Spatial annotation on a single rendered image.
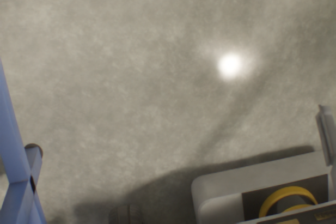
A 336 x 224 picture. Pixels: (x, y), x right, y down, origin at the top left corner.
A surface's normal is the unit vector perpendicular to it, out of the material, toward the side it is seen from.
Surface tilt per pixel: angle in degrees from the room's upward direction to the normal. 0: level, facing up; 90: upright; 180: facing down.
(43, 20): 0
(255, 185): 90
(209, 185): 90
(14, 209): 90
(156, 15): 0
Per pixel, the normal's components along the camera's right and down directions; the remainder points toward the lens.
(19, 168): 0.10, 0.33
